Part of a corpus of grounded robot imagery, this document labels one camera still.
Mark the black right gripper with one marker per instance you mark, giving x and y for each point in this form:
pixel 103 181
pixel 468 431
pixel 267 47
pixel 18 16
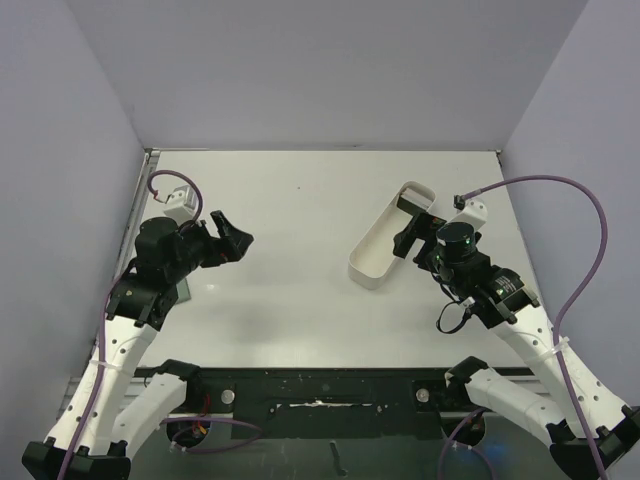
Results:
pixel 422 235

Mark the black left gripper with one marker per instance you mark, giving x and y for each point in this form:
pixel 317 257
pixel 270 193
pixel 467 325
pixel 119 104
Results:
pixel 229 247

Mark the black credit card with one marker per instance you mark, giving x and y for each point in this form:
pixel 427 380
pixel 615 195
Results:
pixel 413 203

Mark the green card holder wallet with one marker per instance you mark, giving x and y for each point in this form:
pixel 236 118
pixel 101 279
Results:
pixel 183 292

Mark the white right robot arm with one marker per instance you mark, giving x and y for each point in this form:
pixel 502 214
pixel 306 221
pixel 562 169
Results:
pixel 585 426

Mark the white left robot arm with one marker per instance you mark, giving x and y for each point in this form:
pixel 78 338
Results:
pixel 95 437

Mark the white oblong tray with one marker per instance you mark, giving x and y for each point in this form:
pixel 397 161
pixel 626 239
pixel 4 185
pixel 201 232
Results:
pixel 372 260

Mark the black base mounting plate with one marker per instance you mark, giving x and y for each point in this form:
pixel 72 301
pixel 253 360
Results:
pixel 360 403

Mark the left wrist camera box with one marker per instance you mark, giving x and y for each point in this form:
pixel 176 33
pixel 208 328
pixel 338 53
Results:
pixel 181 204

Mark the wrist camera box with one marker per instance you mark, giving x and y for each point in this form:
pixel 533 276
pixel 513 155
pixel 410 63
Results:
pixel 472 211
pixel 181 204

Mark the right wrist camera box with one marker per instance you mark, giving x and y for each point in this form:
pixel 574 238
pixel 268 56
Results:
pixel 472 211

